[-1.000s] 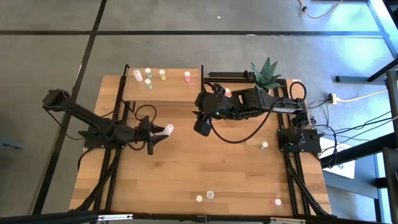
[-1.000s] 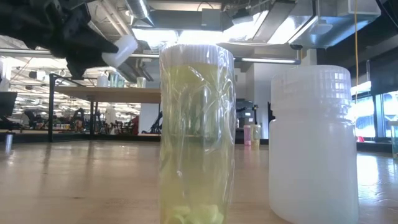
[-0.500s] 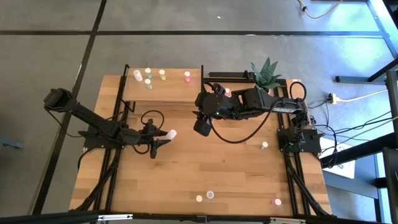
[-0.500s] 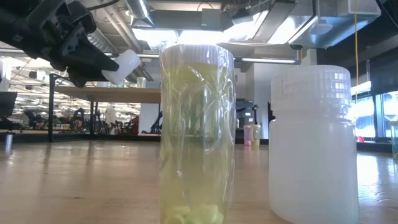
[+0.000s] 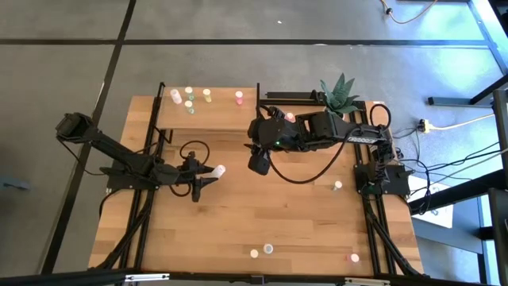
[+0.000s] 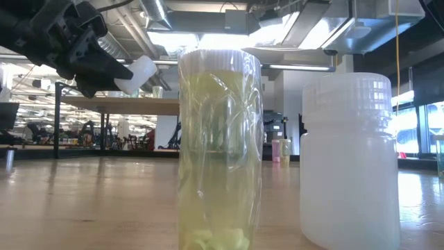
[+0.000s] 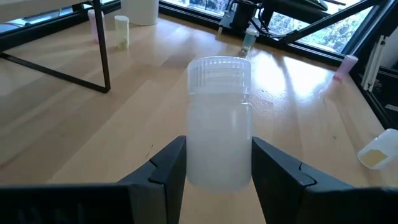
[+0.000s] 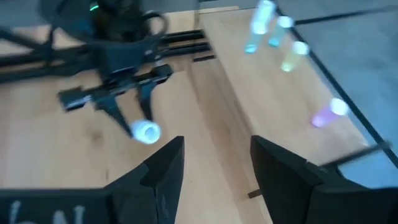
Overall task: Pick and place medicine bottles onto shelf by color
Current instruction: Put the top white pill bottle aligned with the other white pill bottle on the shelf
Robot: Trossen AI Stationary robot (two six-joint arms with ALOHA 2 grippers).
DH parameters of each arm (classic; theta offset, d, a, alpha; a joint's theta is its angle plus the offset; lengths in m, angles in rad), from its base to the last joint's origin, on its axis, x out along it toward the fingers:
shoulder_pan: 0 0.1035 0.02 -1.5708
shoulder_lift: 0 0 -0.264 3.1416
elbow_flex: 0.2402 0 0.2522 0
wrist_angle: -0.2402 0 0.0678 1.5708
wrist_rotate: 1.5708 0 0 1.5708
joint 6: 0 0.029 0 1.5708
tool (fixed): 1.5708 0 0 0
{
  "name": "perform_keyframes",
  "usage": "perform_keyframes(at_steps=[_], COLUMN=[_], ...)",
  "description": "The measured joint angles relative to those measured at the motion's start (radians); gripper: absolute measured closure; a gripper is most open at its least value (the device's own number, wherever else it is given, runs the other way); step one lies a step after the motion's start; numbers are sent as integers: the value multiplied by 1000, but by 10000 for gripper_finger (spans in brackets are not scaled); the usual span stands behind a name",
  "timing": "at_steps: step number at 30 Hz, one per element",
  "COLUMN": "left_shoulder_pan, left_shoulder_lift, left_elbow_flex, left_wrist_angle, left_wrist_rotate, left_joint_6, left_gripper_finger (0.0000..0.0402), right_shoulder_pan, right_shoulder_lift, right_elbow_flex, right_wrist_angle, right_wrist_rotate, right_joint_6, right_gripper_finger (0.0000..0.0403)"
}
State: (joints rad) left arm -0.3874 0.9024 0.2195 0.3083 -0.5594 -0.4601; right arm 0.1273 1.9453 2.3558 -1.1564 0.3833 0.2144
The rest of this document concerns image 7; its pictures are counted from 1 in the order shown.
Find yellow medicine bottle white cap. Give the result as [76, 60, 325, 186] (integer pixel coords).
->
[113, 14, 131, 50]

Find black diagonal desk frame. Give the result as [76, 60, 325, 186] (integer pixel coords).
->
[279, 0, 385, 45]

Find large translucent white bottle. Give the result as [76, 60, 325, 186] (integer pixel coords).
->
[185, 55, 254, 193]

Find wooden shelf with black legs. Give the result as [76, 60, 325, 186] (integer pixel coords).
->
[0, 0, 112, 94]

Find black aluminium frame rails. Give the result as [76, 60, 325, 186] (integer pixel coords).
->
[158, 0, 352, 68]

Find silver metal bracket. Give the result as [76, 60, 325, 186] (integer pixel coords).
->
[360, 33, 387, 93]

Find green succulent in white pot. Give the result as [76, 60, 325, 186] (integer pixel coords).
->
[119, 0, 160, 27]

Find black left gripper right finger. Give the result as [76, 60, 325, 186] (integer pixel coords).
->
[251, 136, 398, 224]

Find short black frame bar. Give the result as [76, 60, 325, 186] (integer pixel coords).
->
[0, 0, 123, 53]

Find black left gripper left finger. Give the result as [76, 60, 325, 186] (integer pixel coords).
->
[116, 135, 188, 224]

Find pink medicine bottle white cap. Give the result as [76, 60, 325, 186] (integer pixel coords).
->
[331, 54, 359, 83]
[87, 8, 106, 44]

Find long black frame bar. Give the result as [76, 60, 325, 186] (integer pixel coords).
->
[348, 70, 398, 131]

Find opaque white medicine bottle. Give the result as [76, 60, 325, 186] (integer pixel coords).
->
[356, 128, 398, 171]

